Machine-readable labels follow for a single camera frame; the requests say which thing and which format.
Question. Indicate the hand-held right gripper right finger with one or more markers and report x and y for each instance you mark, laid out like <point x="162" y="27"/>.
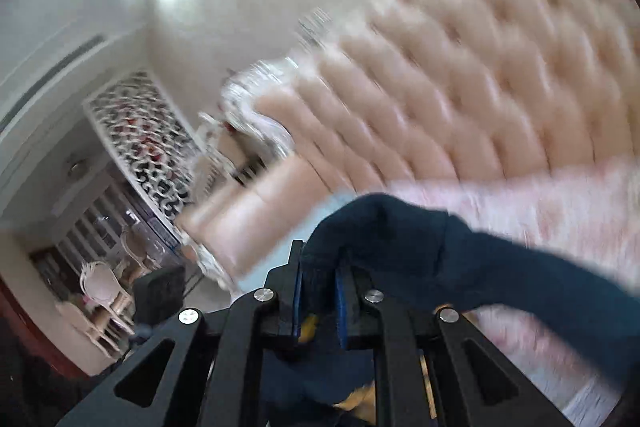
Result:
<point x="342" y="307"/>

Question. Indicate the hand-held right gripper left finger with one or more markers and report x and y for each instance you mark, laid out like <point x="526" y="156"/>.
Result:
<point x="297" y="307"/>

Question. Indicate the navy blue hoodie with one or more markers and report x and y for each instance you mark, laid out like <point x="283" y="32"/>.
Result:
<point x="400" y="232"/>

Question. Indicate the white dining chair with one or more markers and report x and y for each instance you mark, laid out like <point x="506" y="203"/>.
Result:
<point x="102" y="287"/>
<point x="87" y="324"/>
<point x="132" y="247"/>

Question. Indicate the white lattice room divider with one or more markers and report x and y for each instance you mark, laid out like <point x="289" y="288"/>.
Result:
<point x="145" y="142"/>

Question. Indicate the pink floral blanket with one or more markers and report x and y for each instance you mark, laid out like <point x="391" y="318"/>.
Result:
<point x="540" y="202"/>

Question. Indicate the ceiling air vent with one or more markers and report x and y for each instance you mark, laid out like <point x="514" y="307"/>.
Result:
<point x="55" y="72"/>

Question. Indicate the pink tufted leather sofa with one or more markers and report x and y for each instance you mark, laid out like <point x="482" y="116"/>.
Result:
<point x="450" y="82"/>

